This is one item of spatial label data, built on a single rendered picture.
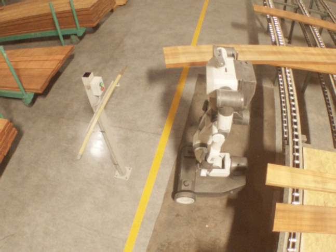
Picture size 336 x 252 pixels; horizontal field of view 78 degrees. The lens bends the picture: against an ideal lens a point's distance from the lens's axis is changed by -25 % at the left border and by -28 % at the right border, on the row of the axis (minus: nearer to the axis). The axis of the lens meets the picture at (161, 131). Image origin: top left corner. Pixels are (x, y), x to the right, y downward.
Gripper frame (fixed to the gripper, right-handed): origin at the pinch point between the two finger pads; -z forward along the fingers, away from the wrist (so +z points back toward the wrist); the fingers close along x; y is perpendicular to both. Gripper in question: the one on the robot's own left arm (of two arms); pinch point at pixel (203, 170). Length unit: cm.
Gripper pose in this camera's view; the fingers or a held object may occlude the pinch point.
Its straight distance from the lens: 203.1
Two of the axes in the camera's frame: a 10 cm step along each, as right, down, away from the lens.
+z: 1.1, -5.9, -8.0
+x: -9.9, -1.6, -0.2
